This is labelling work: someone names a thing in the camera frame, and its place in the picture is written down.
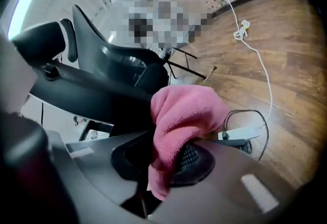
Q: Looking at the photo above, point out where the white power strip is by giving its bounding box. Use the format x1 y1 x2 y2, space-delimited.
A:
218 127 261 141

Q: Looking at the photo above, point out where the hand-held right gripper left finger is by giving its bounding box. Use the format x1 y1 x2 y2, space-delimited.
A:
47 130 155 224

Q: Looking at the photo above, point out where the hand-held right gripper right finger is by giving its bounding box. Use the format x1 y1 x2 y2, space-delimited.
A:
148 140 298 224

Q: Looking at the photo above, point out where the black mesh office chair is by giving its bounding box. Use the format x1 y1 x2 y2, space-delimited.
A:
60 4 252 154

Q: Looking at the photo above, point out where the white wall cable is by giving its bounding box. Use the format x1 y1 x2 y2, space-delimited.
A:
190 0 274 130

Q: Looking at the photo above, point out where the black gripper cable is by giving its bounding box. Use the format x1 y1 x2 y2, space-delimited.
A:
222 109 270 162

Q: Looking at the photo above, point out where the black folding chair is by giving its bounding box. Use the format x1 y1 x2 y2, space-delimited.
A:
160 46 207 80

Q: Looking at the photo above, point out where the pink cloth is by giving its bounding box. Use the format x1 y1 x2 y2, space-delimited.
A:
147 84 230 202

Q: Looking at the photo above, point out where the person's beige shirt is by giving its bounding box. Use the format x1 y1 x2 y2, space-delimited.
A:
0 35 38 118

